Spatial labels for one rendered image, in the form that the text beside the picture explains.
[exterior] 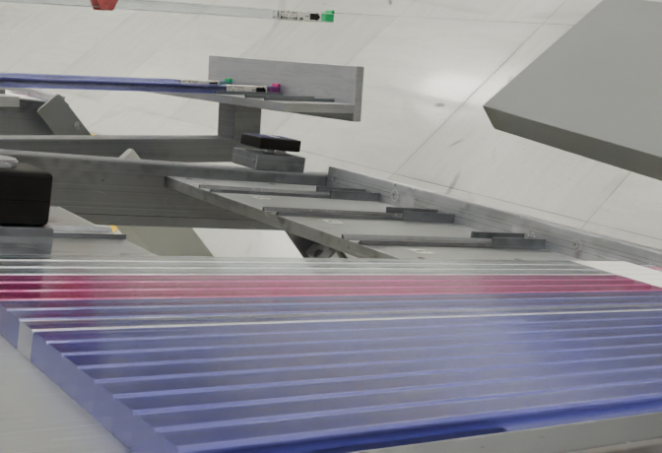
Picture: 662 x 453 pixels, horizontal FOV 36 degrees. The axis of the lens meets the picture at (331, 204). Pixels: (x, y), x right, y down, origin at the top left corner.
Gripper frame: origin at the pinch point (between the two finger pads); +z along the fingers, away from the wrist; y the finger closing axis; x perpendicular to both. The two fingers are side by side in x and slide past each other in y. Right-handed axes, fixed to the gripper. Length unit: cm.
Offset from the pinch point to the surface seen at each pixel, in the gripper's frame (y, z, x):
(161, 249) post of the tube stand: -8.0, 28.5, 11.9
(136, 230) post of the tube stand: -8.0, 26.0, 8.6
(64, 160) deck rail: 13.5, 14.7, -9.5
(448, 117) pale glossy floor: -84, 18, 131
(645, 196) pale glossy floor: -17, 27, 120
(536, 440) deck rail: 80, 15, -22
